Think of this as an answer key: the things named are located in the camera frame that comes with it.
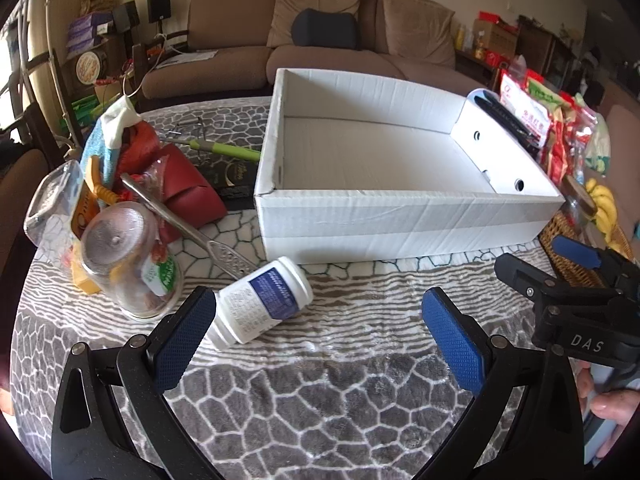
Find brown cardboard carton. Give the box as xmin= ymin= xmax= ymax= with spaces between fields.
xmin=472 ymin=19 xmax=518 ymax=58

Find person's right hand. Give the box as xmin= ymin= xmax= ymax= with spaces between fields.
xmin=574 ymin=367 xmax=632 ymax=461

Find brown sofa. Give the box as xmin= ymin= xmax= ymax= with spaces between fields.
xmin=135 ymin=0 xmax=496 ymax=111

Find dark wooden cabinet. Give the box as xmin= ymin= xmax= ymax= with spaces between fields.
xmin=515 ymin=15 xmax=576 ymax=91

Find white cloth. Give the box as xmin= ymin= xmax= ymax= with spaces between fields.
xmin=100 ymin=97 xmax=143 ymax=148

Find black long device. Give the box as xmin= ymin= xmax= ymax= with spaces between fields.
xmin=475 ymin=92 xmax=543 ymax=151

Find black carton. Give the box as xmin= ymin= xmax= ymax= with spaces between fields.
xmin=197 ymin=157 xmax=258 ymax=211

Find yellow bottle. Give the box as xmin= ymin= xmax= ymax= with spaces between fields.
xmin=452 ymin=22 xmax=473 ymax=53

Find white cardboard box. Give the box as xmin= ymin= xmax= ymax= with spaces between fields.
xmin=253 ymin=67 xmax=566 ymax=265

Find round printed tin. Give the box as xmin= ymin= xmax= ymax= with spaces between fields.
xmin=75 ymin=51 xmax=103 ymax=84

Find dark blue cushion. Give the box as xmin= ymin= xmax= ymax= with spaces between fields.
xmin=292 ymin=8 xmax=362 ymax=51

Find green and white plastic bag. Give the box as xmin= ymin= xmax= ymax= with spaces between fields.
xmin=585 ymin=115 xmax=613 ymax=176

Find red and white snack packet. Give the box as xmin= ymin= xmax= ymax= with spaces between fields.
xmin=500 ymin=72 xmax=553 ymax=146

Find green plastic bin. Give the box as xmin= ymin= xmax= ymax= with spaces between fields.
xmin=70 ymin=95 xmax=101 ymax=123

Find clear crinkled plastic bag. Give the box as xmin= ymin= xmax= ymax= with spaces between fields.
xmin=135 ymin=157 xmax=173 ymax=211

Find clear plastic packet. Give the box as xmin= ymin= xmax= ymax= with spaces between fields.
xmin=22 ymin=160 xmax=86 ymax=261

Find red leather pouch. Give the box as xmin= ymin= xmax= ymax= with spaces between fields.
xmin=157 ymin=142 xmax=228 ymax=241

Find purple tissue box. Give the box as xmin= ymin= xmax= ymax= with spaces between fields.
xmin=66 ymin=27 xmax=108 ymax=47
xmin=66 ymin=40 xmax=103 ymax=58
xmin=68 ymin=12 xmax=113 ymax=36

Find glass jar with brown lid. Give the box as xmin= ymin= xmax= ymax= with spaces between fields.
xmin=560 ymin=175 xmax=598 ymax=223

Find white cable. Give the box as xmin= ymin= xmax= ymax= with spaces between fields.
xmin=122 ymin=35 xmax=168 ymax=98

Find green snack packet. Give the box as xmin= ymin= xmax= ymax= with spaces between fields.
xmin=525 ymin=77 xmax=571 ymax=111

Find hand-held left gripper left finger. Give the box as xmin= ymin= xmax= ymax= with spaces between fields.
xmin=50 ymin=285 xmax=226 ymax=480

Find bunch of bananas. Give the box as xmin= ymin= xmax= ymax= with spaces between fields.
xmin=585 ymin=177 xmax=623 ymax=246

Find grey patterned blanket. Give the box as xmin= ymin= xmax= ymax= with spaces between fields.
xmin=10 ymin=95 xmax=601 ymax=480

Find red mesh bag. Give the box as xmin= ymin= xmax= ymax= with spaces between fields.
xmin=120 ymin=122 xmax=163 ymax=176

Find wicker basket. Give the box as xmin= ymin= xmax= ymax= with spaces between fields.
xmin=540 ymin=210 xmax=636 ymax=288

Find white papers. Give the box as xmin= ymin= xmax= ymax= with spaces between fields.
xmin=157 ymin=49 xmax=219 ymax=68

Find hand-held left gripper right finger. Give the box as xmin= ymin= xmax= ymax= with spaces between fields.
xmin=421 ymin=287 xmax=586 ymax=480

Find silver metal serving utensil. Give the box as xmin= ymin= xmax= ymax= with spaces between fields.
xmin=120 ymin=173 xmax=262 ymax=281

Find blue towel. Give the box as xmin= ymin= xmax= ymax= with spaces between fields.
xmin=80 ymin=115 xmax=136 ymax=206

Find clear glass jar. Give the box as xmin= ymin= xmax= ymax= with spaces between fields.
xmin=80 ymin=201 xmax=183 ymax=322

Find red gift box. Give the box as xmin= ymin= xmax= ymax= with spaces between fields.
xmin=479 ymin=10 xmax=518 ymax=28

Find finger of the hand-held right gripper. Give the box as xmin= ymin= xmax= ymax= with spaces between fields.
xmin=494 ymin=253 xmax=621 ymax=307
xmin=551 ymin=234 xmax=633 ymax=281

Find white pill bottle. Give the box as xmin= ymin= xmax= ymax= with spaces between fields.
xmin=204 ymin=256 xmax=314 ymax=346

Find green handled whisk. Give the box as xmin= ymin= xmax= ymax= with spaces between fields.
xmin=160 ymin=117 xmax=262 ymax=162

